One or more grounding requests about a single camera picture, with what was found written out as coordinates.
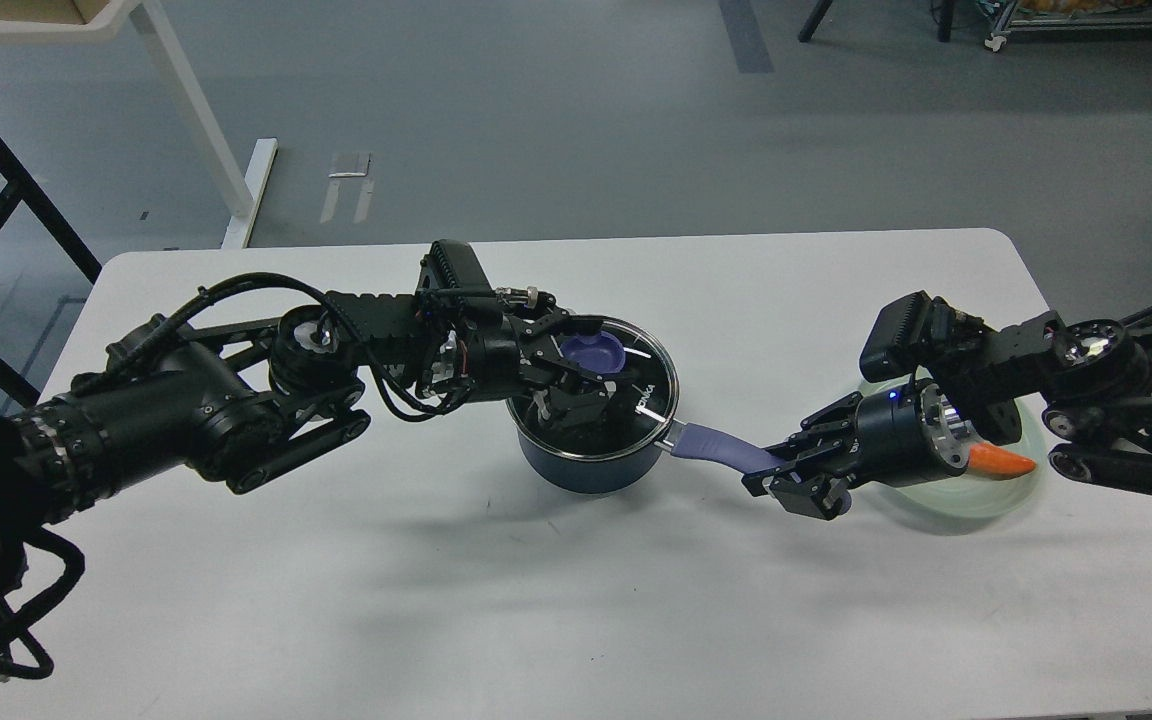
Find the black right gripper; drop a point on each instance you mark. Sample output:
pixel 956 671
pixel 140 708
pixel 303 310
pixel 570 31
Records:
pixel 904 436

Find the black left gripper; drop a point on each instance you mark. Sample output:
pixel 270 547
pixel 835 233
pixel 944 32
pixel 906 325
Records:
pixel 487 346

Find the glass pot lid purple knob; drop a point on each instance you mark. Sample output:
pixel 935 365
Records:
pixel 640 412

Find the dark blue saucepan purple handle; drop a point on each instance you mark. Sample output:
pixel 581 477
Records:
pixel 689 440

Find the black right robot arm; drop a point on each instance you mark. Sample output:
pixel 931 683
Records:
pixel 958 383

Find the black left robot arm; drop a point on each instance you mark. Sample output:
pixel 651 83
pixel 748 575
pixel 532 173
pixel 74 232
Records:
pixel 259 374

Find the pale green glass plate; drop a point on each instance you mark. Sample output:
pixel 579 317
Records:
pixel 970 497

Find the orange toy carrot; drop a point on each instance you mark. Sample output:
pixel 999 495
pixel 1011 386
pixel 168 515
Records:
pixel 997 463

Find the black chair leg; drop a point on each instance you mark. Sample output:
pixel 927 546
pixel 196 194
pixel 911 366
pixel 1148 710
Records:
pixel 819 11

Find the metal wheeled cart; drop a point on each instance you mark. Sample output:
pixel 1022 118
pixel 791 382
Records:
pixel 1008 18

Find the white table frame background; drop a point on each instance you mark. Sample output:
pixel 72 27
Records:
pixel 103 103

